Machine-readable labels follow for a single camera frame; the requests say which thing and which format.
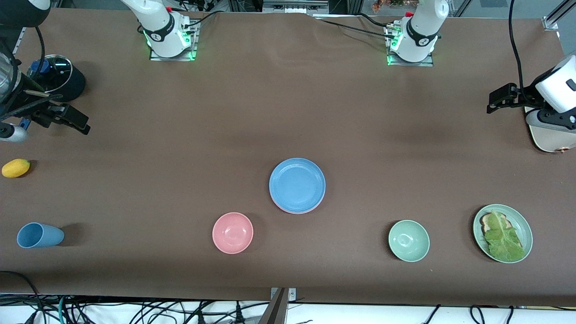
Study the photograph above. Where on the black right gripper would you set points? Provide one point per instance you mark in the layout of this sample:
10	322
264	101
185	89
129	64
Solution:
22	101

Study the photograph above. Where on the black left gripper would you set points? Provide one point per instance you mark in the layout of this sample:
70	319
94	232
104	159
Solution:
525	96

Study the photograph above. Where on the blue plate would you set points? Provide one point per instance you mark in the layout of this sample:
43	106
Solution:
297	184

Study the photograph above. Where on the pink plate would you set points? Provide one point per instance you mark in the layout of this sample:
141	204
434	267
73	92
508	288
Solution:
294	212

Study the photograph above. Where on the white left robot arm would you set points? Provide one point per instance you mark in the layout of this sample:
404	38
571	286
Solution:
420	33

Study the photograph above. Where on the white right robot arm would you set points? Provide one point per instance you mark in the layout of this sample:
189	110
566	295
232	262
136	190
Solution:
164	31

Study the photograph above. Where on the black pot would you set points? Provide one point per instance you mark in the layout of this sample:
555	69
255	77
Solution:
77	85

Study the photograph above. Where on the glass lid blue knob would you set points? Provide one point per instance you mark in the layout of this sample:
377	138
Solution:
56	72

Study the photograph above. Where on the yellow mango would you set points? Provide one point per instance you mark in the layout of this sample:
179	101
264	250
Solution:
15	168

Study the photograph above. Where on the aluminium profile bar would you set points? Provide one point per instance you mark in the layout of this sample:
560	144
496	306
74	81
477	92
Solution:
555	18

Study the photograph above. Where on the blue cup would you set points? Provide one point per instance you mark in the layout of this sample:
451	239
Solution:
40	235

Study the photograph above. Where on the toasted bread slice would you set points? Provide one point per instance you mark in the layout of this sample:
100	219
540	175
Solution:
485	221

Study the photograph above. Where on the green plate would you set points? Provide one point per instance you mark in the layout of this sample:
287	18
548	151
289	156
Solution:
519	222

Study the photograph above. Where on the green lettuce leaf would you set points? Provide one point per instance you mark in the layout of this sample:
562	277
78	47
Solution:
504	243

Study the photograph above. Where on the orange artificial flowers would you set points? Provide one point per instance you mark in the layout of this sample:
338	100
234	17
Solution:
393	4

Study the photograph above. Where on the green bowl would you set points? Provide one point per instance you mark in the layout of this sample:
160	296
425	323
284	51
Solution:
408	240

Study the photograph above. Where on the pink bowl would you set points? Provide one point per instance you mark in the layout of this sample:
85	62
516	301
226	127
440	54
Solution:
232	233

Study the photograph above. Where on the brown table cloth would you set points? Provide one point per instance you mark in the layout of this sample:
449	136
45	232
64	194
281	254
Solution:
288	112

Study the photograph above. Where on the dark stand pole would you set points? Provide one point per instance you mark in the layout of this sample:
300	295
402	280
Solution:
276	310

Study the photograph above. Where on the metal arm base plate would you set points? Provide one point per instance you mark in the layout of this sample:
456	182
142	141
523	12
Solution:
427	63
157	57

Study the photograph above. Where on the grey metal frame rail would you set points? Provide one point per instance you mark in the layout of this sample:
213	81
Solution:
294	5

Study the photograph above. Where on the metal table edge bracket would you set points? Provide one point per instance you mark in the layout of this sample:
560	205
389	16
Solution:
292	294

